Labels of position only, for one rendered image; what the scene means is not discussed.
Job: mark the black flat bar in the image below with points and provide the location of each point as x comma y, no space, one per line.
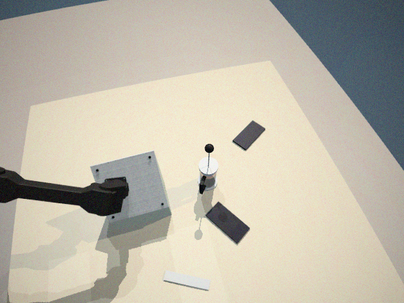
248,135
228,222

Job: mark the glass french press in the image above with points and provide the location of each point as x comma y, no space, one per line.
208,167

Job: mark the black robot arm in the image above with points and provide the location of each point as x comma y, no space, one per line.
98,199

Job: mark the light grey flat bar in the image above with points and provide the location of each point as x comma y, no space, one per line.
187,279

